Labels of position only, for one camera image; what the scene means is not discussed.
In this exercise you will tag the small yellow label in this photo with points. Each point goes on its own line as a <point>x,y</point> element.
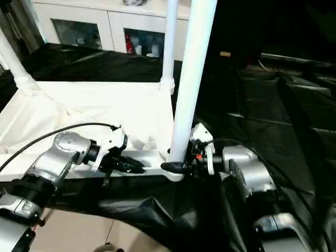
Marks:
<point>225,54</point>

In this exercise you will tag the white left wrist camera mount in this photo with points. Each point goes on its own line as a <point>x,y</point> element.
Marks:
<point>113,141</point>

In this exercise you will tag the black glossy mat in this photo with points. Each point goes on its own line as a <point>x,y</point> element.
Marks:
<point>275,105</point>

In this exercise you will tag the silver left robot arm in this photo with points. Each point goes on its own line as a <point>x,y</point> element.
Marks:
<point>60,149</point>

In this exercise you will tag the white plastic table top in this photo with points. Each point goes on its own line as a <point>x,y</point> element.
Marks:
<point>92,105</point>

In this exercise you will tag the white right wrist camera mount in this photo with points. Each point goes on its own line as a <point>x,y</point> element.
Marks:
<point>203,134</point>

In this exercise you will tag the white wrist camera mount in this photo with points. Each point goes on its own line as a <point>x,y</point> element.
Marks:
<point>203,134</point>
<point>113,141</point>

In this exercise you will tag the red package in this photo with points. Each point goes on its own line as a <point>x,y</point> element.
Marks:
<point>129,43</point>

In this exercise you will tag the white glass door cabinet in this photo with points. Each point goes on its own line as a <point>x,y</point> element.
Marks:
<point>110,21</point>

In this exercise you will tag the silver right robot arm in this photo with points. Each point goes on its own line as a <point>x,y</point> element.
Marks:
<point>252,168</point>

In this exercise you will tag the small white cup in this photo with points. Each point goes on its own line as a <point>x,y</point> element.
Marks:
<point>138,50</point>

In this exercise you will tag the dark brown rounded object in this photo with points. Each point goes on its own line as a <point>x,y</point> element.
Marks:
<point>107,248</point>

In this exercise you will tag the black flat monitor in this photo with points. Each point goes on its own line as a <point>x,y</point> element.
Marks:
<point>296,59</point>

